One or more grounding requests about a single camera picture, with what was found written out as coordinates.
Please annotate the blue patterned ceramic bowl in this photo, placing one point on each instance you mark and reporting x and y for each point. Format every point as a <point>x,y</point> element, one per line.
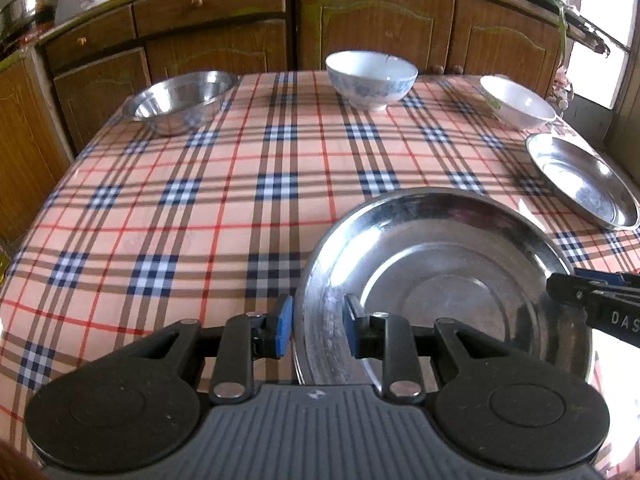
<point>370,80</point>

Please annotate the white ceramic bowl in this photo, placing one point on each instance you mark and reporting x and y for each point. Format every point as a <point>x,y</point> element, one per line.
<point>515,105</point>

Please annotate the steel pot with lid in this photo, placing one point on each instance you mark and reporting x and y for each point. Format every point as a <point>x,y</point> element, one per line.
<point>18,14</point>

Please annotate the small steel bowl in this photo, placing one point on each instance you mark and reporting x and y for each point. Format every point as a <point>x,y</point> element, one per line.
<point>181,104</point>

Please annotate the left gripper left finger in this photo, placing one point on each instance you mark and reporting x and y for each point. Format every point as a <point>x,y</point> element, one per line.
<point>247,338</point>

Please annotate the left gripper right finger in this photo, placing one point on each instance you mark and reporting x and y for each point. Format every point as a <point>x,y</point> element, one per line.
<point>388,338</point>

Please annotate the plaid tablecloth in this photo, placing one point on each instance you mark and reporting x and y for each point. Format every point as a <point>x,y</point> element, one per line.
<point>143,231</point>

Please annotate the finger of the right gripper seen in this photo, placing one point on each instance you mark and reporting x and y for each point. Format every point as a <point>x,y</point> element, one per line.
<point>610,300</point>

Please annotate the large steel plate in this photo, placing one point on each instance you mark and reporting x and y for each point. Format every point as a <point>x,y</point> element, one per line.
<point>429,253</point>
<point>584,182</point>

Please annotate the wooden kitchen cabinet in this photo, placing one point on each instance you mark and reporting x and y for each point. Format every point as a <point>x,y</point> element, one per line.
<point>57,93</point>

